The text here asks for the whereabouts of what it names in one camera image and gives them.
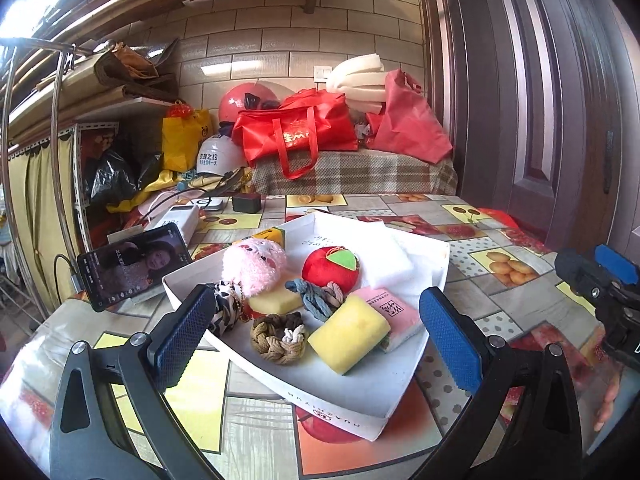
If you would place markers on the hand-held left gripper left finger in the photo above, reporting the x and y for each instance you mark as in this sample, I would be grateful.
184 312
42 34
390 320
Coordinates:
185 335

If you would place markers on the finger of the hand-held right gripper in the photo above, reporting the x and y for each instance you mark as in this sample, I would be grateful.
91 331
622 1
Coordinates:
580 272
620 265

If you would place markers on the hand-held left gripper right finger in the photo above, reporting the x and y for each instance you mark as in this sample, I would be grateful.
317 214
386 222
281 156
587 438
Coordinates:
450 340

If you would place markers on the brown braided scrunchie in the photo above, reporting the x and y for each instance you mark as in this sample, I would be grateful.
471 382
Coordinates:
277 340

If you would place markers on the plain yellow sponge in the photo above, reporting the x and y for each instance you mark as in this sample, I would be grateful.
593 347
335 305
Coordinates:
275 302

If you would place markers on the pink plush toy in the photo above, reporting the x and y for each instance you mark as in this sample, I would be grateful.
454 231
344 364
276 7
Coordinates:
252 265

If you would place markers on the white foam block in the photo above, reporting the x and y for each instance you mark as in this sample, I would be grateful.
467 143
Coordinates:
387 260

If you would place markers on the yellow sponge green scourer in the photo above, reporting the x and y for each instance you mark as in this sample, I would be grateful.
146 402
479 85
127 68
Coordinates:
347 332

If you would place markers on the white cardboard box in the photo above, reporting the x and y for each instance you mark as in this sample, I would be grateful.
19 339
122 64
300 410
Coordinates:
300 390

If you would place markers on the person's right hand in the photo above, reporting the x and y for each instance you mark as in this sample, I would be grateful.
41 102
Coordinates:
611 400

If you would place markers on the zebra print scrunchie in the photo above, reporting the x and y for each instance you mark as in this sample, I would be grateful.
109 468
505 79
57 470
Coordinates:
225 310

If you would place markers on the fruit print tablecloth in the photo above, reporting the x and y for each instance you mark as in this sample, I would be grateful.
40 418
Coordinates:
500 320

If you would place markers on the pink tissue packet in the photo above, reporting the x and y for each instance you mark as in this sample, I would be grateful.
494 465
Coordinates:
390 310

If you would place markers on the black smartphone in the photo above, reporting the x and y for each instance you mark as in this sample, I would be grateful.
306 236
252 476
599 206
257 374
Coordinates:
135 265

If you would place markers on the white power bank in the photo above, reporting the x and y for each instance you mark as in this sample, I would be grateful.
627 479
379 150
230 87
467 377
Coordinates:
175 220

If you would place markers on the small yellow packet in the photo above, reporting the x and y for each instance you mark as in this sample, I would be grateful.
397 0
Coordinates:
270 236

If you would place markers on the small grey device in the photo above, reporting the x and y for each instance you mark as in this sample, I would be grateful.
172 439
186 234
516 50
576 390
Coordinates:
210 204

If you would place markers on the red apple plush toy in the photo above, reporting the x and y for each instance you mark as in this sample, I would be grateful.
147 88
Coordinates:
327 272

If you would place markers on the small black box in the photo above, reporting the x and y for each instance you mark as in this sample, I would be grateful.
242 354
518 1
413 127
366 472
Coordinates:
246 202

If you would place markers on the black plastic bag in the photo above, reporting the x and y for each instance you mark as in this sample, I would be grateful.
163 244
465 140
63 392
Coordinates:
115 175

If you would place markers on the white helmet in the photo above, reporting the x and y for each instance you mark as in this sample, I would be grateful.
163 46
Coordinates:
220 157

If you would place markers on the plaid cloth cover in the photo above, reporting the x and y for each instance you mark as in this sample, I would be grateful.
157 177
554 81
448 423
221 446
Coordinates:
375 175

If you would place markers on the yellow shopping bag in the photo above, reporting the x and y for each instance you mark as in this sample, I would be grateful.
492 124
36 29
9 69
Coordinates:
185 140

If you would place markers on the yellow curtain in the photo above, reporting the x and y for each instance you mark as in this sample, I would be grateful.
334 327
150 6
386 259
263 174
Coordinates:
40 200

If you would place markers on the metal shelf rack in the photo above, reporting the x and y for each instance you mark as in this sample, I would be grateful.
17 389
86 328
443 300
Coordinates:
78 160

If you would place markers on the red fabric bag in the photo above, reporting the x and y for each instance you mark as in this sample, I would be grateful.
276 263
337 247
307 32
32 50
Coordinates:
410 120

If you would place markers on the red tote bag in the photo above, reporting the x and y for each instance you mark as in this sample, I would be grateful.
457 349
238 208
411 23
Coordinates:
295 130

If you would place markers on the pink helmet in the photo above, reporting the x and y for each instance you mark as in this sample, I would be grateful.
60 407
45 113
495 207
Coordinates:
240 105

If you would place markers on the brown bag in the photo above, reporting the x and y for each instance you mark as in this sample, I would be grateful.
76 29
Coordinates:
130 67

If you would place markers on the white foam rolls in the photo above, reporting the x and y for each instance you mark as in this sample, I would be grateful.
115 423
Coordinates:
357 77

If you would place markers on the wall switch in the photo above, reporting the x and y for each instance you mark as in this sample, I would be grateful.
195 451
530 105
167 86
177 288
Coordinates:
323 73

